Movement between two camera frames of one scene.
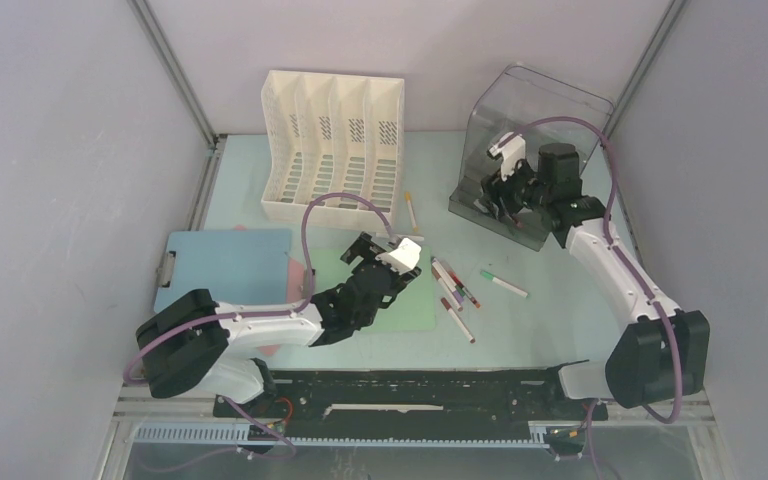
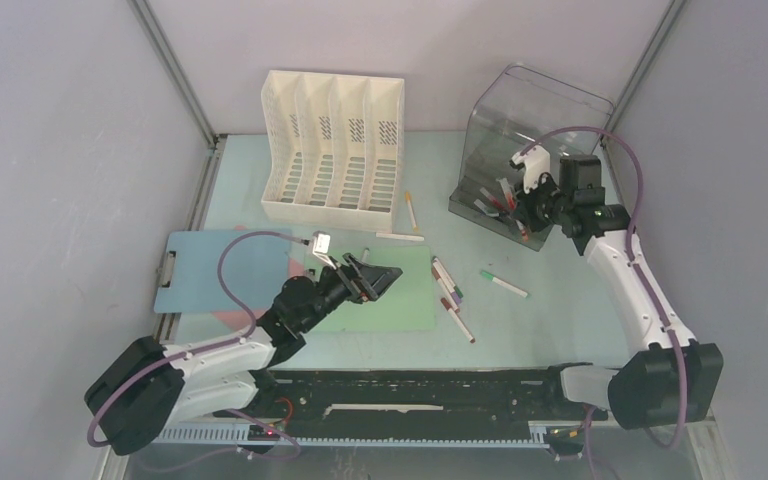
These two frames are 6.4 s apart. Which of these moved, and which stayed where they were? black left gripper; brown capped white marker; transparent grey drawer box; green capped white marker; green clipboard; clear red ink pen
Moved: black left gripper; clear red ink pen
Stayed: transparent grey drawer box; brown capped white marker; green clipboard; green capped white marker
